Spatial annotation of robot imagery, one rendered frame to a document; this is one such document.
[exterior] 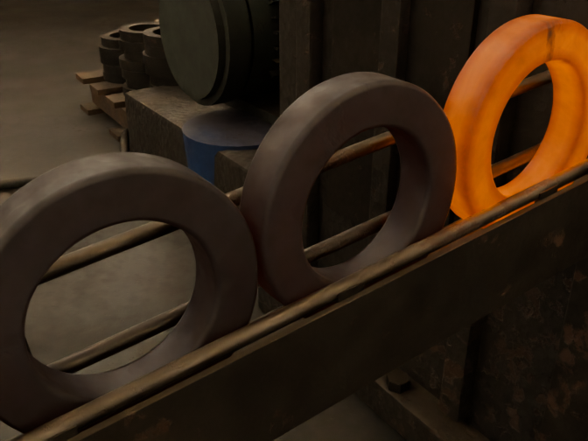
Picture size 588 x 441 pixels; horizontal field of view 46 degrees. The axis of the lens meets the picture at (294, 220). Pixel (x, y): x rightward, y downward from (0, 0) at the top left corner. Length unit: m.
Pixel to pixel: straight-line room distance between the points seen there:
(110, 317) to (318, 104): 1.18
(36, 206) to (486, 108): 0.33
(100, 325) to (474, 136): 1.14
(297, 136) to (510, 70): 0.19
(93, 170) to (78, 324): 1.20
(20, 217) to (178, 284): 1.29
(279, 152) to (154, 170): 0.09
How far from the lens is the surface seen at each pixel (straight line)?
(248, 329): 0.45
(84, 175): 0.39
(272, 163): 0.44
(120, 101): 2.54
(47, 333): 1.56
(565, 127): 0.67
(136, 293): 1.65
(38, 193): 0.39
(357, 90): 0.46
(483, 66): 0.55
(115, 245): 0.48
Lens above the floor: 0.87
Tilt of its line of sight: 27 degrees down
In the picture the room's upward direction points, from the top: straight up
